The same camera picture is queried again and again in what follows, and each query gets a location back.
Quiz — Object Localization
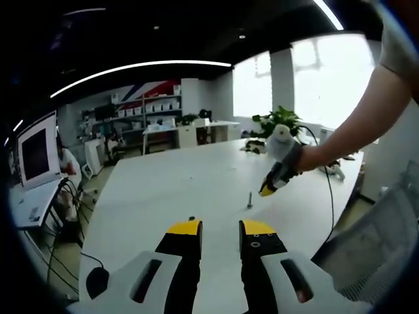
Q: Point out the black desk cables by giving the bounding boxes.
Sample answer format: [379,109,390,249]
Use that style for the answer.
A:
[48,183,96,262]

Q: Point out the white storage shelving unit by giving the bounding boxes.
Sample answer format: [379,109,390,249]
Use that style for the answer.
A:
[111,84,183,131]

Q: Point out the person's grey shirt sleeve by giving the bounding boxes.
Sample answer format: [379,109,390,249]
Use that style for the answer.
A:
[379,16,419,99]

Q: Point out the white framed computer monitor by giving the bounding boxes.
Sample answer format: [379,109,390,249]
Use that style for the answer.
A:
[16,111,62,190]

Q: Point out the green potted plant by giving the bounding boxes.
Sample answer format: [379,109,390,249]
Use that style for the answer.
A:
[251,106,304,141]

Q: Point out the white handheld controller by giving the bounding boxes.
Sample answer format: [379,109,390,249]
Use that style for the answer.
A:
[323,162,348,181]

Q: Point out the white side desk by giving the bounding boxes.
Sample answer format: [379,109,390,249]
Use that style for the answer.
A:
[9,178,68,230]

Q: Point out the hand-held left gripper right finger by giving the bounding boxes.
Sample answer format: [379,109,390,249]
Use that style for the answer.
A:
[238,218,371,314]

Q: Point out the white background desk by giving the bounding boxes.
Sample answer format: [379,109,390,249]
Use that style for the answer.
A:
[142,120,242,154]

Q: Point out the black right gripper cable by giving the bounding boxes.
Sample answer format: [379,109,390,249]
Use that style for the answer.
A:
[300,124,335,251]

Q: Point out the grey mesh office chair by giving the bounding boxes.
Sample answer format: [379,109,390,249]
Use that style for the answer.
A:
[314,160,419,302]

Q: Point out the dark cloth item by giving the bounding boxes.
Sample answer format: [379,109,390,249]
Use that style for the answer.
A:
[240,139,268,154]

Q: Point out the straight ceiling light strip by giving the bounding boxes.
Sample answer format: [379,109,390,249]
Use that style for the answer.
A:
[312,0,343,30]

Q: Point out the black monitor on stand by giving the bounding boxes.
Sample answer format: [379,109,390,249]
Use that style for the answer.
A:
[94,104,116,120]

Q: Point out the curved ceiling light strip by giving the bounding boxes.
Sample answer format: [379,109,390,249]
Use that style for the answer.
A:
[50,60,232,99]

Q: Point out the black computer mouse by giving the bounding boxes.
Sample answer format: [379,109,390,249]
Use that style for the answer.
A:
[85,267,111,300]

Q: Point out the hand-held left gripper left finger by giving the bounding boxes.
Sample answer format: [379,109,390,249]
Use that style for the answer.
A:
[69,219,204,314]

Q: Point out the person's right hand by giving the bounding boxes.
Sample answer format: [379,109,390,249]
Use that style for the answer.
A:
[299,145,329,173]

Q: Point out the black mouse cable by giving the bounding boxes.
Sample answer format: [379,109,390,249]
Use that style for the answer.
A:
[79,251,104,270]

